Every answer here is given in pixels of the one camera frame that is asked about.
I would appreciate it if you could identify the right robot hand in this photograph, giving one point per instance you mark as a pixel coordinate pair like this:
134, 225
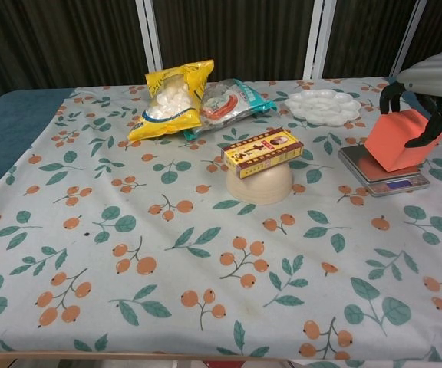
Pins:
436, 74

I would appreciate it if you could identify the orange block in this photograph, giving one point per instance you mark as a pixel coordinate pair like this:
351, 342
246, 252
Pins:
393, 142

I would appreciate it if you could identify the silver digital kitchen scale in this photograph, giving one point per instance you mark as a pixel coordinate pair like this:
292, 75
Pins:
355, 161

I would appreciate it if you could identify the white flower palette dish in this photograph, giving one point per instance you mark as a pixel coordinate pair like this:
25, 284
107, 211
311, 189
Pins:
320, 107

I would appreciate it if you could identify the yellow red carton box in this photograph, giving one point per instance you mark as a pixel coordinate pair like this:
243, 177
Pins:
259, 153

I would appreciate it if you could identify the clear teal snack bag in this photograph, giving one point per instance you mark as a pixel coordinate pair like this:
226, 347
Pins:
228, 103

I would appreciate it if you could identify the beige wooden bowl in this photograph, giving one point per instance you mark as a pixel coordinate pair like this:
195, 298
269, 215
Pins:
259, 188

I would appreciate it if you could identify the yellow marshmallow bag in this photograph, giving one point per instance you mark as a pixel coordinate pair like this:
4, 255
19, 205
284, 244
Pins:
167, 111

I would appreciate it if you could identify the floral orange berry tablecloth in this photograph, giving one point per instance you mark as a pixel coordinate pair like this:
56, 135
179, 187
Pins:
129, 230

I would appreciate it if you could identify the teal table cover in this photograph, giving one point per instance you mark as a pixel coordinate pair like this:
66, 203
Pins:
6, 126

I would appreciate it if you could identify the dark folding screen white frame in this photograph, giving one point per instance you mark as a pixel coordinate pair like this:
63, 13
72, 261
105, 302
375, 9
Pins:
225, 38

